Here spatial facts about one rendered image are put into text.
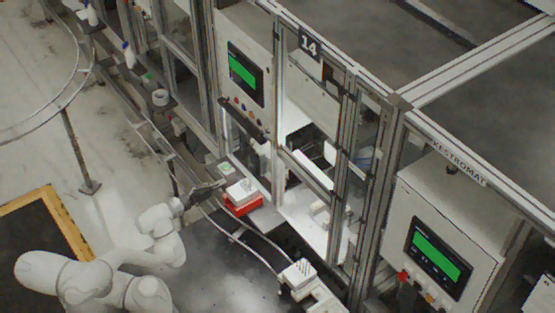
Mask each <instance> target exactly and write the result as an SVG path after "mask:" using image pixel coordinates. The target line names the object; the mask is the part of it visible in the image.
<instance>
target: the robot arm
mask: <svg viewBox="0 0 555 313"><path fill-rule="evenodd" d="M225 184H227V183H226V181H225V179H224V178H222V179H220V180H219V181H215V182H213V183H210V182H209V181H208V182H205V183H202V184H200V185H197V186H192V187H191V191H190V192H188V193H187V194H182V195H180V196H178V197H176V198H175V197H173V198H171V199H169V200H168V201H166V202H164V203H161V204H158V205H155V206H152V207H150V208H148V209H147V210H145V211H144V212H143V213H142V214H139V215H138V216H137V217H136V219H135V225H136V228H137V230H138V231H139V232H140V234H142V235H149V234H152V237H153V239H154V240H155V243H154V248H153V254H148V253H145V252H142V251H139V250H135V249H132V248H128V247H119V248H115V249H113V250H111V251H110V252H108V253H106V254H105V255H102V256H100V257H98V258H96V259H95V260H93V261H92V262H80V261H72V260H70V259H68V258H66V257H64V256H62V255H55V254H51V253H47V252H41V251H35V252H29V253H26V254H23V255H22V256H20V257H19V259H18V260H17V263H16V266H15V275H16V278H17V280H18V281H19V282H20V283H21V284H23V285H24V286H26V287H28V288H31V289H33V290H35V291H38V292H41V293H43V294H51V295H58V296H61V297H62V298H63V300H64V301H65V302H67V303H68V304H71V305H74V306H76V305H80V304H83V303H87V302H88V301H90V300H92V301H94V302H96V303H100V304H103V305H106V306H110V307H113V308H117V309H122V310H127V311H130V312H132V313H179V312H177V311H176V308H175V306H174V305H173V304H172V301H171V296H170V294H169V291H168V288H167V285H166V284H165V282H164V281H163V280H162V279H159V278H158V277H156V276H153V275H144V276H142V277H136V276H134V275H131V274H129V273H127V272H123V271H117V270H118V268H119V265H120V264H121V263H122V262H128V263H134V264H139V265H143V266H150V267H155V266H160V265H161V264H163V263H165V264H166V265H167V266H168V267H170V268H178V267H180V266H182V265H183V264H184V261H185V250H184V245H183V242H182V240H181V238H180V237H179V235H178V233H177V231H176V230H175V227H174V225H173V222H172V221H173V220H175V218H177V217H179V216H181V215H183V214H184V212H185V211H187V210H189V209H191V208H192V206H195V207H198V206H200V204H201V203H203V202H204V201H205V200H207V199H208V198H210V197H211V196H213V192H214V190H216V189H219V188H221V187H222V186H224V185H225ZM209 194H210V195H209Z"/></svg>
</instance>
